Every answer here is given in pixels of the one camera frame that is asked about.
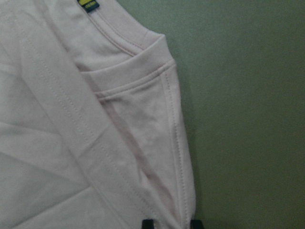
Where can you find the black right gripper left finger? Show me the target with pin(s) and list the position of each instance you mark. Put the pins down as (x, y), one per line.
(148, 224)

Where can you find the pink printed t-shirt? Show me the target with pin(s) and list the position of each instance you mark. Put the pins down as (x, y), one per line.
(91, 124)

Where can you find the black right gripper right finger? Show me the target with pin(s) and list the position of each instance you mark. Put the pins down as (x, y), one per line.
(196, 224)

